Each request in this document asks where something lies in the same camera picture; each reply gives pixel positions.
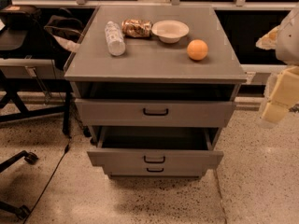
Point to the grey side desk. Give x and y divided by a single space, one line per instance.
27 68

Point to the grey drawer cabinet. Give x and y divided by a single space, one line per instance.
151 70

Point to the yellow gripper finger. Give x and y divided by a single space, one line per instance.
271 115

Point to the orange ball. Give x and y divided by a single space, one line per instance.
197 50

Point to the dark bag on chair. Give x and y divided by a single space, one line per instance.
66 31

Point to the grey drawer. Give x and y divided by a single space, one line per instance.
154 113
154 147
154 172

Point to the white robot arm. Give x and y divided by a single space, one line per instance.
284 40

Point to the grey top drawer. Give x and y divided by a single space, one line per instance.
154 113

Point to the crumpled chip bag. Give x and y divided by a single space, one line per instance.
136 28

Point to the clear plastic water bottle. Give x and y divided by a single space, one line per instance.
114 38

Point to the black office chair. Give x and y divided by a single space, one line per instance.
24 37

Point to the black chair base with casters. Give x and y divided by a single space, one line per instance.
11 201

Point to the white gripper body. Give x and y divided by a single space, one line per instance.
289 44

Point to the white bowl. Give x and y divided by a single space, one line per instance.
170 32

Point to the grey bottom drawer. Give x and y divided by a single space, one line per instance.
154 172

